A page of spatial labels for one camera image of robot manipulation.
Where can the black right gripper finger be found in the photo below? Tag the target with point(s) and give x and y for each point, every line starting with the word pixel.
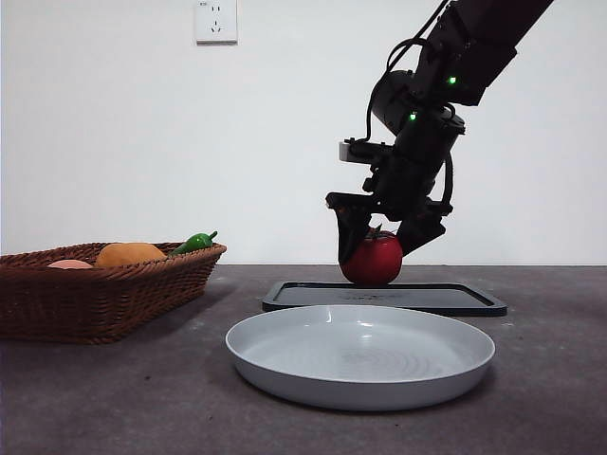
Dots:
pixel 419 232
pixel 351 232

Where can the red tomato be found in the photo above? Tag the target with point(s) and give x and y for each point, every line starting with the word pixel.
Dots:
pixel 374 265

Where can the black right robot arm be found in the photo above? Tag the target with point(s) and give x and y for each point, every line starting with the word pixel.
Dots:
pixel 474 47

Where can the black rectangular tray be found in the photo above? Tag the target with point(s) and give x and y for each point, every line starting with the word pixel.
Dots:
pixel 427 298

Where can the white round plate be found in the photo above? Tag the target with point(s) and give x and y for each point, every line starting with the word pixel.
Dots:
pixel 360 365

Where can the green pepper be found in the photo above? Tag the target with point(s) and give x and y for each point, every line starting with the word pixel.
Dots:
pixel 194 244

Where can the orange round fruit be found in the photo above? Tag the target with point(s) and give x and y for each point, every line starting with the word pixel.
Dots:
pixel 128 253

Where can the brown wicker basket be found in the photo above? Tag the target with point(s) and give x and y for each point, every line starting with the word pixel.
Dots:
pixel 95 303

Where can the pink peach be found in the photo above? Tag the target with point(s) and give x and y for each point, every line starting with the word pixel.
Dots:
pixel 71 265

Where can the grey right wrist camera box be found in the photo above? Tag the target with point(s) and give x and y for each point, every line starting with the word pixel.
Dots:
pixel 344 151

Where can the white wall socket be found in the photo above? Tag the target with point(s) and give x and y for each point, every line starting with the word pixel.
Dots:
pixel 217 23

